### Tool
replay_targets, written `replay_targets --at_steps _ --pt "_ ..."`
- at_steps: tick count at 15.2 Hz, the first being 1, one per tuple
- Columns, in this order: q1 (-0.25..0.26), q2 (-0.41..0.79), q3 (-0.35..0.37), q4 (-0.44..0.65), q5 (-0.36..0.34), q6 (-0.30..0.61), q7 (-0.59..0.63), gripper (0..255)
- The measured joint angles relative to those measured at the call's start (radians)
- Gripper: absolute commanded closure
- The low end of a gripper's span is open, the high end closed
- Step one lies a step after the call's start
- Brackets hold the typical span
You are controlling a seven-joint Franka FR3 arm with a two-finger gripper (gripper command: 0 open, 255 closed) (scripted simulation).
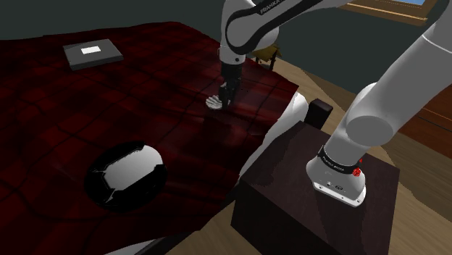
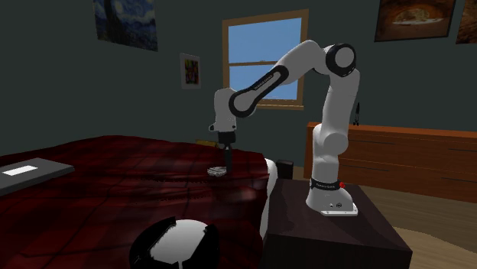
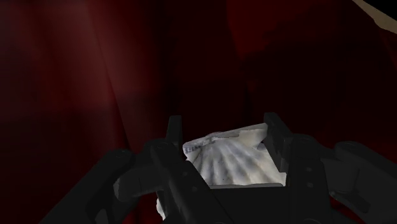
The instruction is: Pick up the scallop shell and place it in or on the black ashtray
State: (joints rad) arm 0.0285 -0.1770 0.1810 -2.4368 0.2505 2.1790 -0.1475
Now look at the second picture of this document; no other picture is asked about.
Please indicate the small colourful wall picture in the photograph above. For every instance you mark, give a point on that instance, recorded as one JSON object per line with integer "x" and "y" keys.
{"x": 190, "y": 71}

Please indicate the brown framed wall picture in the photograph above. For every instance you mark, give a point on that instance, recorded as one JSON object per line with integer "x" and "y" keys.
{"x": 413, "y": 18}

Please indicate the small black box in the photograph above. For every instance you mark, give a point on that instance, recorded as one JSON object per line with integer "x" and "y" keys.
{"x": 284, "y": 168}

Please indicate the bed with dark red blanket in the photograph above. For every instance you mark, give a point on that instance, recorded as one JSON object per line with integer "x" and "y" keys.
{"x": 111, "y": 193}

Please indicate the dark brown wall picture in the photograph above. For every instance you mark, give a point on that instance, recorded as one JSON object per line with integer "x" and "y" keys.
{"x": 467, "y": 22}

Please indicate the small black figure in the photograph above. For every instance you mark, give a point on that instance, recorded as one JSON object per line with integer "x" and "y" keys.
{"x": 356, "y": 113}

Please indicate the blue starry night painting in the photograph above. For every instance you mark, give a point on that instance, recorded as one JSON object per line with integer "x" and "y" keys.
{"x": 125, "y": 22}

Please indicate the dark brown robot stand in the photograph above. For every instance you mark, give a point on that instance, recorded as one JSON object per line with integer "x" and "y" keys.
{"x": 324, "y": 234}

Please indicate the grey flat laptop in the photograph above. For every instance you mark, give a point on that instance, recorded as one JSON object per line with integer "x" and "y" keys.
{"x": 33, "y": 172}

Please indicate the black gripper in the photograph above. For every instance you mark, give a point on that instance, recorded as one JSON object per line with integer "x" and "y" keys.
{"x": 226, "y": 138}

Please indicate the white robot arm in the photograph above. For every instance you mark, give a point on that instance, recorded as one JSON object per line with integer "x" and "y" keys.
{"x": 332, "y": 123}

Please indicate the orange wooden dresser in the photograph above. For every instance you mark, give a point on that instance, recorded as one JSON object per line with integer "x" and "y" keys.
{"x": 410, "y": 160}

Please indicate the small white patterned dish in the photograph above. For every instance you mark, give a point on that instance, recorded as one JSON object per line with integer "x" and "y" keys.
{"x": 217, "y": 171}

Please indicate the wooden framed window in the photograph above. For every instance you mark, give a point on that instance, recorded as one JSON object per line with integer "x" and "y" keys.
{"x": 261, "y": 48}

